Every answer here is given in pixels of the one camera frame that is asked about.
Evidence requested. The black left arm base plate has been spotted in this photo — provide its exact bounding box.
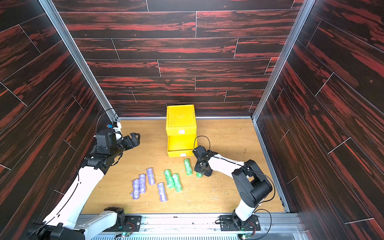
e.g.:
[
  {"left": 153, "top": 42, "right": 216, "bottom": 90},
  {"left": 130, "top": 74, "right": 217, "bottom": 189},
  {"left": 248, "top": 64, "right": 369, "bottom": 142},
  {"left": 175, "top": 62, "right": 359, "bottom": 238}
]
[{"left": 103, "top": 215, "right": 142, "bottom": 233}]

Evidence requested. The yellow plastic drawer box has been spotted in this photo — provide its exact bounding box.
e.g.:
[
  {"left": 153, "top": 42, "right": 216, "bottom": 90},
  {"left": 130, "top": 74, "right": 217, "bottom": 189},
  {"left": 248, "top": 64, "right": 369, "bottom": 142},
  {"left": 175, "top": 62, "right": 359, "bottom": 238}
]
[{"left": 166, "top": 105, "right": 197, "bottom": 158}]

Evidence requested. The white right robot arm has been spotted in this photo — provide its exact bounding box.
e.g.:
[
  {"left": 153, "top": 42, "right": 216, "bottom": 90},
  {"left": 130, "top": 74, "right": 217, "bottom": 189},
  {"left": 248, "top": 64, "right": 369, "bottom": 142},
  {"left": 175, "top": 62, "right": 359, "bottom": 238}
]
[{"left": 193, "top": 146, "right": 274, "bottom": 231}]

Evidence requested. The aluminium enclosure frame rail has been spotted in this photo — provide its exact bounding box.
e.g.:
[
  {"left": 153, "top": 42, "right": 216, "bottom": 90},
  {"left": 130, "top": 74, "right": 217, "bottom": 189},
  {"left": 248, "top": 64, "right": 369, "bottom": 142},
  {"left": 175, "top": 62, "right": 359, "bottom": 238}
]
[{"left": 39, "top": 1, "right": 315, "bottom": 240}]

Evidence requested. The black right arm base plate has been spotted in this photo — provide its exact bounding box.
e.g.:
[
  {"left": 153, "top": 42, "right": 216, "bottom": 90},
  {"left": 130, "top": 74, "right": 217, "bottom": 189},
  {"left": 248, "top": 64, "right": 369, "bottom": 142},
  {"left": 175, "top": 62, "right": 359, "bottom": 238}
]
[{"left": 215, "top": 215, "right": 261, "bottom": 232}]

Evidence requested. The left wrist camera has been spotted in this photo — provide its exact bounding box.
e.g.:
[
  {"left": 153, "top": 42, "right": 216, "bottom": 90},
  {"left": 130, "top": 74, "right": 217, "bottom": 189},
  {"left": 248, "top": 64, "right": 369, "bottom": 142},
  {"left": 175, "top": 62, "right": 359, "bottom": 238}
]
[{"left": 95, "top": 129, "right": 117, "bottom": 148}]

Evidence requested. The purple trash bag roll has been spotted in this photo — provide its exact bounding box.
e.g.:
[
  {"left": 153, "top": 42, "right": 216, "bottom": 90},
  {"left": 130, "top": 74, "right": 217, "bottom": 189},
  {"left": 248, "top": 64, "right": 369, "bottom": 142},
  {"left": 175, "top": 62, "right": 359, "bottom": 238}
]
[
  {"left": 147, "top": 168, "right": 156, "bottom": 186},
  {"left": 158, "top": 183, "right": 168, "bottom": 203},
  {"left": 131, "top": 179, "right": 140, "bottom": 200},
  {"left": 139, "top": 174, "right": 147, "bottom": 194}
]

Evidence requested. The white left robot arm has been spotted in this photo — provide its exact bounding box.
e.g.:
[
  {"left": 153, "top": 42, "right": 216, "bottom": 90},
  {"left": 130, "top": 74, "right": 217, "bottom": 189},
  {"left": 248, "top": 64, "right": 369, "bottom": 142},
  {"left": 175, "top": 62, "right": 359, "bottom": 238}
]
[{"left": 27, "top": 129, "right": 141, "bottom": 240}]

